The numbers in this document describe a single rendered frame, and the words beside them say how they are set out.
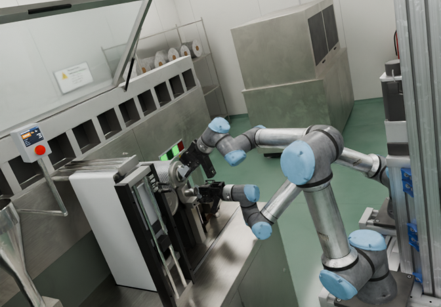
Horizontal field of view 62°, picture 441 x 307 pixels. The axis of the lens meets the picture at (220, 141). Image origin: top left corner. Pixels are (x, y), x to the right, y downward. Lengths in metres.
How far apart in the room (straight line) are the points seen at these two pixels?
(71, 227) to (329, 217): 1.05
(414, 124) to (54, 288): 1.43
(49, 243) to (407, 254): 1.38
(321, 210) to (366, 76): 4.85
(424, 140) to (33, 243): 1.41
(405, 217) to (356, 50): 4.51
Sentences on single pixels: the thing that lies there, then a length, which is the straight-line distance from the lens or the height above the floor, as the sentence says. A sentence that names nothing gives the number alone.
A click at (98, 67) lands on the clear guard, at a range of 1.71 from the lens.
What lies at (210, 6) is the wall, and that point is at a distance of 6.42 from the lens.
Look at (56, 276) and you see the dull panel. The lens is 1.68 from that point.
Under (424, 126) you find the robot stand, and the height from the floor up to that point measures 1.39.
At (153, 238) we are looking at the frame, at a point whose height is 1.20.
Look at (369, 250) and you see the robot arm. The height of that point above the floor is 1.04.
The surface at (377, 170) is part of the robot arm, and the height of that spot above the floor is 1.02.
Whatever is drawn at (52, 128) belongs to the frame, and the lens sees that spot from 1.63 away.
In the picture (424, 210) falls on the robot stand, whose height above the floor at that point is 1.09.
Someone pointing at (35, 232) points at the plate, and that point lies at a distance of 1.59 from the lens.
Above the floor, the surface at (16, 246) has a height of 1.41.
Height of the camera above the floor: 1.87
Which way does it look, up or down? 19 degrees down
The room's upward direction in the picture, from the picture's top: 16 degrees counter-clockwise
